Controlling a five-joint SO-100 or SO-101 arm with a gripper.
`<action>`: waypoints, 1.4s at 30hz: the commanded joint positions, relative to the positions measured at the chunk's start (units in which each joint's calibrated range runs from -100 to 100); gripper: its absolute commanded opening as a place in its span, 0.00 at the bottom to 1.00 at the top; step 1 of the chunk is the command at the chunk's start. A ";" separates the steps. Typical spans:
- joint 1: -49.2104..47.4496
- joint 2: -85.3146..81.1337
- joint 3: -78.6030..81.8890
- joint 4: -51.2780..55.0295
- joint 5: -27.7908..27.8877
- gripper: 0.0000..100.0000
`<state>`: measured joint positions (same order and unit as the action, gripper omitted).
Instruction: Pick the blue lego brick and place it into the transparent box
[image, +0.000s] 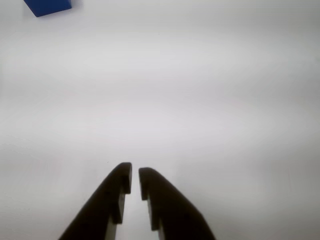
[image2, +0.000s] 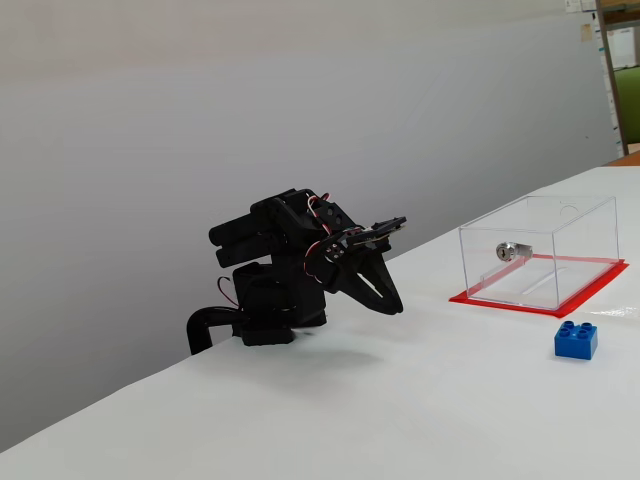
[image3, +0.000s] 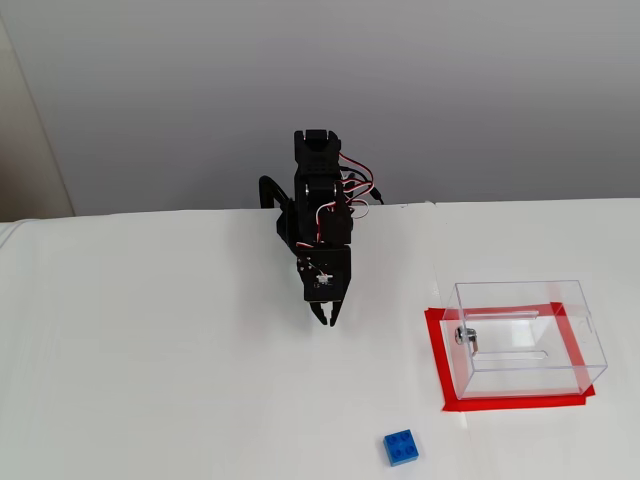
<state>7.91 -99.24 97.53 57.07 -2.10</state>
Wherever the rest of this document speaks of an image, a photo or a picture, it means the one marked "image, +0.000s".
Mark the blue lego brick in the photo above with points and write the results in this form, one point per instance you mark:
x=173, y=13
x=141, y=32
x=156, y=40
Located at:
x=47, y=7

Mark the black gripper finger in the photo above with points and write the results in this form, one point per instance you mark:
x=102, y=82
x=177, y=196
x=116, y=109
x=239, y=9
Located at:
x=100, y=212
x=175, y=215

